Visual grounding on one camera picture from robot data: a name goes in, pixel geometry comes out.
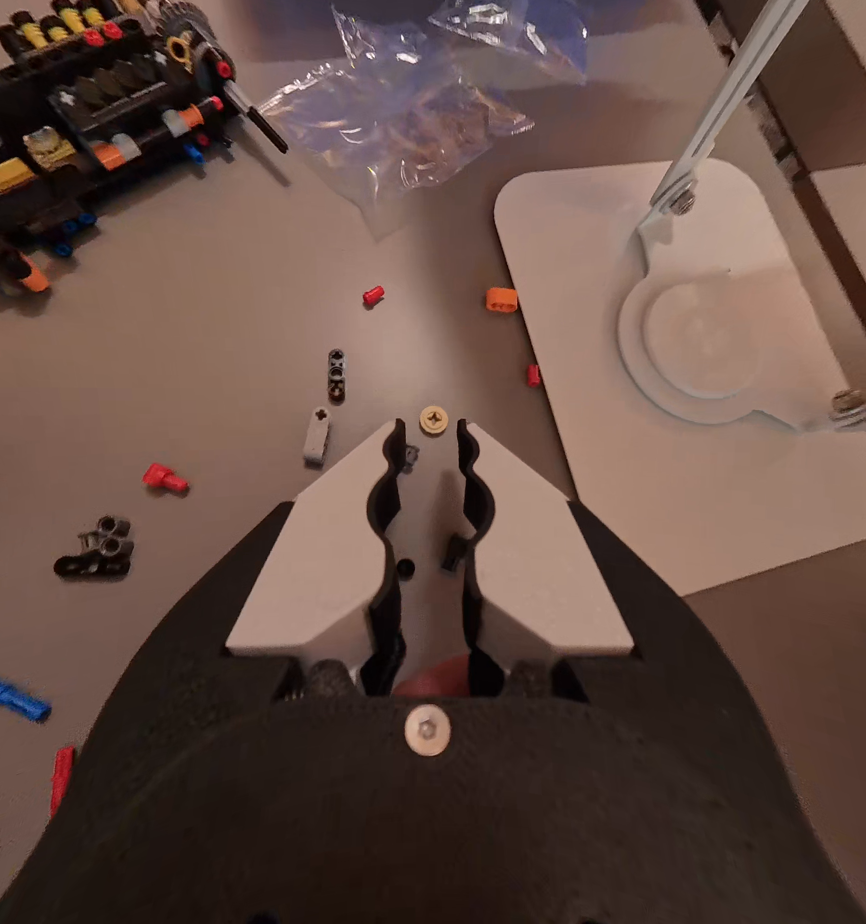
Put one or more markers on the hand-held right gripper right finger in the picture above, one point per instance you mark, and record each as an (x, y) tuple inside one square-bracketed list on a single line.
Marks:
[(548, 570)]

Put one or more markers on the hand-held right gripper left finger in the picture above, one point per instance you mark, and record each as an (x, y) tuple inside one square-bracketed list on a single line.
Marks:
[(310, 570)]

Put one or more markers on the lego pieces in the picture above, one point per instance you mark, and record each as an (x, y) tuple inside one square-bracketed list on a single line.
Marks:
[(164, 478)]

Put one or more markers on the tan round lego gear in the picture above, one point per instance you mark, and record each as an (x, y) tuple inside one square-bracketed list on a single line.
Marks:
[(433, 420)]

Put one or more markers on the lego car chassis build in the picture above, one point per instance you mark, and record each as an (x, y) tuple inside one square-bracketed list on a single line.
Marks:
[(115, 108)]

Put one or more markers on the clear plastic bag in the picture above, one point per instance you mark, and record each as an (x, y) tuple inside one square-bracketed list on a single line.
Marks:
[(404, 130), (505, 36)]

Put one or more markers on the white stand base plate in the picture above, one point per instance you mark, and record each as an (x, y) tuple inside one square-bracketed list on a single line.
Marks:
[(620, 433)]

